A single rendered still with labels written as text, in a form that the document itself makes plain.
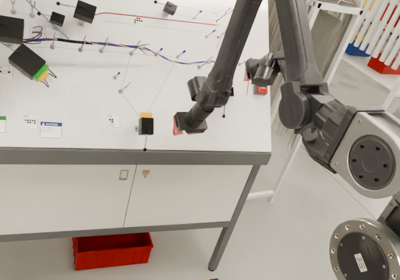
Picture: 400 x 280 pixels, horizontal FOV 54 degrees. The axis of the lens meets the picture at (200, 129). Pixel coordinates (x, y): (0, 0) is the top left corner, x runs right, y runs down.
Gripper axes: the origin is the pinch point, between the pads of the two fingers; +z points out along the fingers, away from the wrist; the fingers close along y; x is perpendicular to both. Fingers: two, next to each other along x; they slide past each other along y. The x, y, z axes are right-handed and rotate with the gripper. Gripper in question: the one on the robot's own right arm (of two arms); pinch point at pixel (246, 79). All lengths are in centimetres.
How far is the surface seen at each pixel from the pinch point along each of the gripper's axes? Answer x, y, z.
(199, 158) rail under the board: -18.7, 28.2, 17.0
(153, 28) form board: -34.8, -24.4, 6.4
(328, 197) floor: 134, 50, 120
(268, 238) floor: 57, 71, 97
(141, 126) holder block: -45.4, 16.7, 3.8
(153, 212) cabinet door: -32, 46, 46
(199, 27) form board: -14.0, -26.4, 5.9
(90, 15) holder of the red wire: -61, -22, -4
